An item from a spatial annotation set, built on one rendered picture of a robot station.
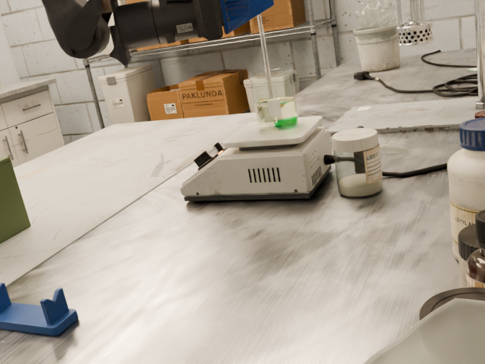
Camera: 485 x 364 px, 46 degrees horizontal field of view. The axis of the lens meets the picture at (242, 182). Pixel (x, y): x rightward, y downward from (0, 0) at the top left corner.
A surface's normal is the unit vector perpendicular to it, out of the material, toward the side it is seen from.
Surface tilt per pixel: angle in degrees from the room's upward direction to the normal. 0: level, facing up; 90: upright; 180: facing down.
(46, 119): 90
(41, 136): 90
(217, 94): 89
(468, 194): 90
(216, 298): 0
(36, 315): 0
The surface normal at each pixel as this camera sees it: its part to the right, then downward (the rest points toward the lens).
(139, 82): 0.92, 0.00
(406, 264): -0.17, -0.94
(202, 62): -0.40, 0.34
